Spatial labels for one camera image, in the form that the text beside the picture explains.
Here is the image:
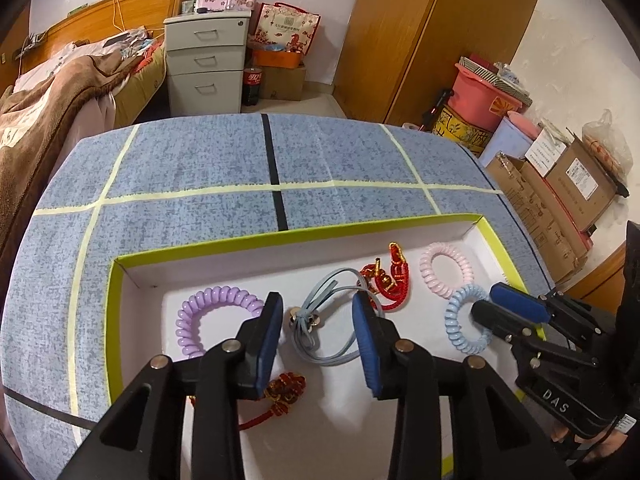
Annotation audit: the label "purple spiral hair tie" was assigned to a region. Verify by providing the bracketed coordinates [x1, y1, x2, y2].
[174, 285, 266, 360]

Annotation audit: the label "pink plastic bin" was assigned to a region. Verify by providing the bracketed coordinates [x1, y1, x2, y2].
[447, 63, 522, 131]

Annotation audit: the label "orange box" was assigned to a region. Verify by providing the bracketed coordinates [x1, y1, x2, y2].
[252, 49, 304, 70]

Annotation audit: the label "red patterned gift bag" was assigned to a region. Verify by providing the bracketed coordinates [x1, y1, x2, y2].
[253, 2, 321, 55]

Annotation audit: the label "green-edged white cardboard tray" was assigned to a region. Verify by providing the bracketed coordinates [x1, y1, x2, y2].
[105, 214, 524, 479]

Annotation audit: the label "wooden bed headboard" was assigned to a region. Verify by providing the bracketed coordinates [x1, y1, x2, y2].
[21, 0, 181, 73]

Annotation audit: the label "light blue spiral hair tie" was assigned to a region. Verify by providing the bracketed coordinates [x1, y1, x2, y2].
[444, 283, 497, 356]

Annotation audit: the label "red knotted cord bracelet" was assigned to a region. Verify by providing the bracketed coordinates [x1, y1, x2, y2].
[186, 369, 307, 434]

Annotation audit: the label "blue patterned tablecloth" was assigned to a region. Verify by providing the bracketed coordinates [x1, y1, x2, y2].
[1, 114, 553, 479]

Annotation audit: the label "red gold charm bracelet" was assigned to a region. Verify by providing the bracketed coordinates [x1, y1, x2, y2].
[358, 242, 411, 312]

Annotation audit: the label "brown cardboard box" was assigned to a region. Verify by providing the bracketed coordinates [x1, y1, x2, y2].
[487, 140, 616, 284]

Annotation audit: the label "pink spiral hair tie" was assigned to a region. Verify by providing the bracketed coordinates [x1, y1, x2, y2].
[418, 242, 475, 300]

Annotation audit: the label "cola bottle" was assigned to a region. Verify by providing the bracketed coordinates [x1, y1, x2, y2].
[242, 67, 262, 106]

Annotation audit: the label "yellow patterned box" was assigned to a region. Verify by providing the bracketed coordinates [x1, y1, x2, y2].
[432, 105, 494, 157]

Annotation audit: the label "person's right hand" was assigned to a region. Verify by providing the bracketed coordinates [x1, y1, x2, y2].
[551, 422, 634, 463]

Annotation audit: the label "grey-blue leather cord bracelet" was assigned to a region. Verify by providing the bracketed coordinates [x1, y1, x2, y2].
[285, 266, 386, 366]

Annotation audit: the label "grey three-drawer cabinet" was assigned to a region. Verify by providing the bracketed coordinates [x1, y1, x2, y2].
[164, 11, 250, 117]

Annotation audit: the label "small cardboard box on floor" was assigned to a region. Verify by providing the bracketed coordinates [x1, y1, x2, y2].
[259, 64, 306, 101]

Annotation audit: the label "large wooden wardrobe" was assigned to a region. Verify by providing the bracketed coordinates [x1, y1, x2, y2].
[333, 0, 537, 126]

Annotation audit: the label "brown fleece blanket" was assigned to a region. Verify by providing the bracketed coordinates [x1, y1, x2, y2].
[1, 52, 141, 272]

